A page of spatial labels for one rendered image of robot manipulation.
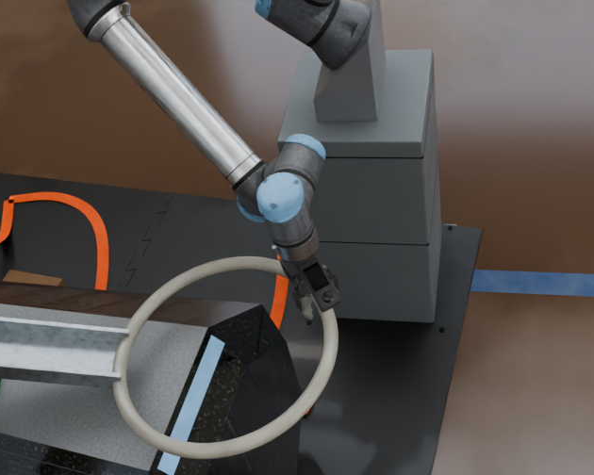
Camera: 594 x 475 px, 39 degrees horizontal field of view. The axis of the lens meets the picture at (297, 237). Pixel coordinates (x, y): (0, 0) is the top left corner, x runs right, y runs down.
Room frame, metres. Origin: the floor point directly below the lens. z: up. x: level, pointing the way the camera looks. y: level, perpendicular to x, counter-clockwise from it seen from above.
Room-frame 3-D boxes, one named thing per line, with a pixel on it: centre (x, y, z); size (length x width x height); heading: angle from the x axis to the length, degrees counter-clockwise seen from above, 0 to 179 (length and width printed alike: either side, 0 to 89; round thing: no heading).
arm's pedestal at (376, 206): (1.86, -0.26, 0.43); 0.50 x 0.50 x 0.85; 69
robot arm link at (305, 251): (1.13, 0.01, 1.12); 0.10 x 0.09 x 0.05; 108
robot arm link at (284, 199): (1.13, 0.01, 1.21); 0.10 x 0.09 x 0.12; 155
